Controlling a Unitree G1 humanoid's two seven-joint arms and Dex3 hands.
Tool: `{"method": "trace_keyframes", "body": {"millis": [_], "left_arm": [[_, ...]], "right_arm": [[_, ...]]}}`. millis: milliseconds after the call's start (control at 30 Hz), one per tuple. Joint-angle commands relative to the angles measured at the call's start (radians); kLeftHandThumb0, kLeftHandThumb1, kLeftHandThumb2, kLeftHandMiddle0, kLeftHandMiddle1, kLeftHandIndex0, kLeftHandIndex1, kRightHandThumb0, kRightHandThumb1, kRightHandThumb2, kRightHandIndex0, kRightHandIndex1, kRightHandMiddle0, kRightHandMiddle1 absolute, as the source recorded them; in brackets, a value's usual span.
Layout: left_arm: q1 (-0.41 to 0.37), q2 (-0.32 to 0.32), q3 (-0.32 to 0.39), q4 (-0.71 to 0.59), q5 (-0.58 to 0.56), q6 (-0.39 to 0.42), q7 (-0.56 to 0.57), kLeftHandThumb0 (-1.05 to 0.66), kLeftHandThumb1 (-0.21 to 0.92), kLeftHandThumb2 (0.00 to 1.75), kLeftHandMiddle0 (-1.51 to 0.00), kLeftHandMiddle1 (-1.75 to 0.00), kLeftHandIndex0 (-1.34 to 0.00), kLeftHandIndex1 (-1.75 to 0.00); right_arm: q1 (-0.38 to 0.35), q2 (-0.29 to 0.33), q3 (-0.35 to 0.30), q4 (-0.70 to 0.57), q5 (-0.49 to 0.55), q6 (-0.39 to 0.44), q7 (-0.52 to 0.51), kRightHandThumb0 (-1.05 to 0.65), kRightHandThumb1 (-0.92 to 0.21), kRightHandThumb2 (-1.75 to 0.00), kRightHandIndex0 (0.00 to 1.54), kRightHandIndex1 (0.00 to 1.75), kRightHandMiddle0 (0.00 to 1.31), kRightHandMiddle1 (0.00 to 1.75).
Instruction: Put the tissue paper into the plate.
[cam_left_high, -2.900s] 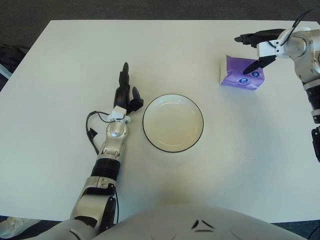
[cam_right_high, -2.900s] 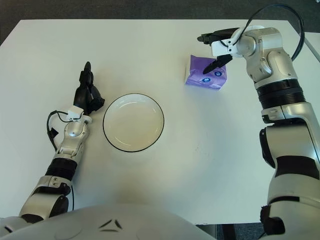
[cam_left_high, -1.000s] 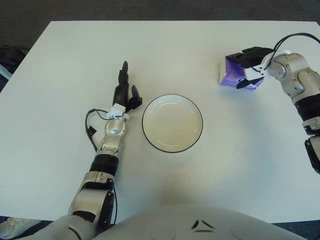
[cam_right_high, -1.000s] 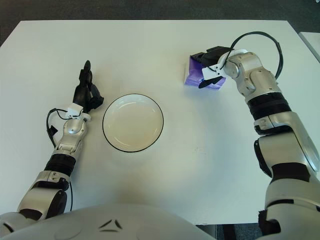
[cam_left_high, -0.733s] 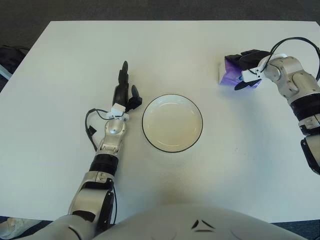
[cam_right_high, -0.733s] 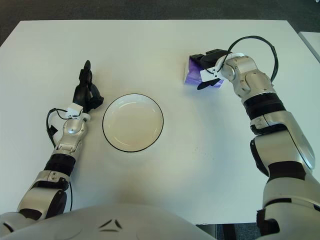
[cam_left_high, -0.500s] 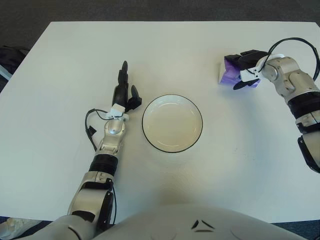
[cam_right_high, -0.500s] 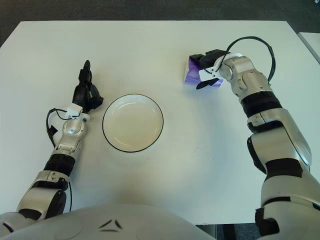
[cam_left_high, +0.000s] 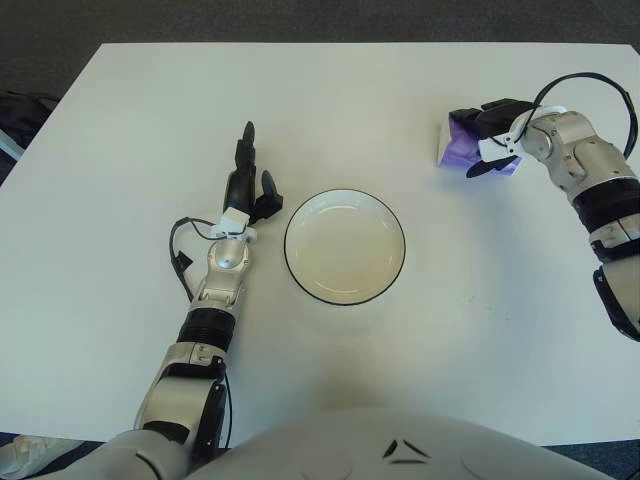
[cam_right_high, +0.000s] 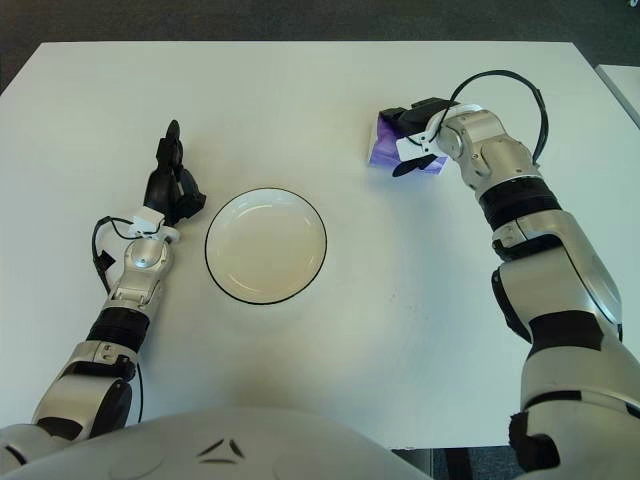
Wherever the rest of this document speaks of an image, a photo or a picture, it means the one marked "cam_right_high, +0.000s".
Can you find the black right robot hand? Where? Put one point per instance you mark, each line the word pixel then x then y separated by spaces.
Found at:
pixel 417 117

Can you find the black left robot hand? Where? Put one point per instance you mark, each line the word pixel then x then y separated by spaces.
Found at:
pixel 160 190

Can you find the purple tissue paper pack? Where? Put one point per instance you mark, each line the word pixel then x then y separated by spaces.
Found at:
pixel 382 147

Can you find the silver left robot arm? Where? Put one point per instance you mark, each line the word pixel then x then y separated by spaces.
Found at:
pixel 142 260

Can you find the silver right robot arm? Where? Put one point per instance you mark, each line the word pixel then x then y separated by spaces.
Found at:
pixel 550 240

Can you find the white plate with black rim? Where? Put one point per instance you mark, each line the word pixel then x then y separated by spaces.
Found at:
pixel 265 245

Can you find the white side table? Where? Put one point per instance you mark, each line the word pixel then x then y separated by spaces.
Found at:
pixel 625 80

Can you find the grey robot torso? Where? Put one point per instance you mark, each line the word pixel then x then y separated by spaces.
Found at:
pixel 225 450

